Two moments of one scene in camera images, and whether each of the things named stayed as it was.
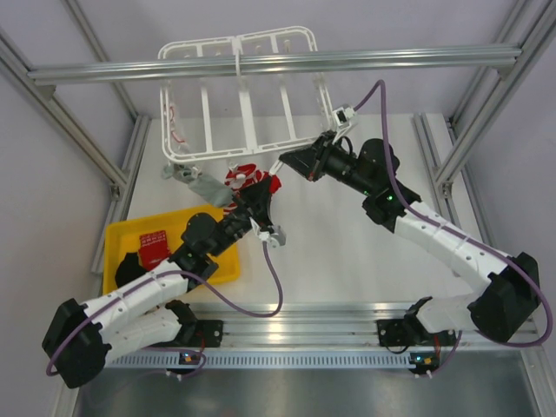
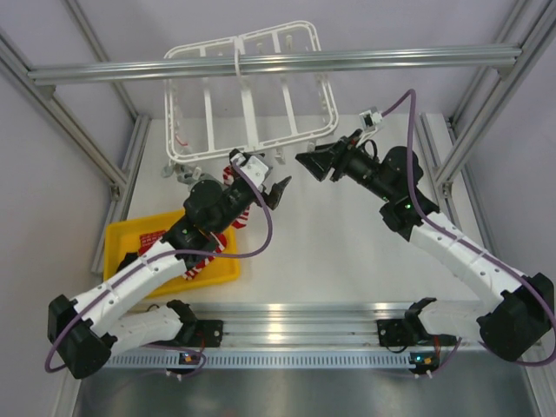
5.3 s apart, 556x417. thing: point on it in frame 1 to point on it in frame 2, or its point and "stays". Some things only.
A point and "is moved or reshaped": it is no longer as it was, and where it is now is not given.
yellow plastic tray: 123,236 stays
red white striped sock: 241,175 is moved or reshaped
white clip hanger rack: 211,118 stays
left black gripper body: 237,221 to 238,200
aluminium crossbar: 284,65 stays
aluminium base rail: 327,324 stays
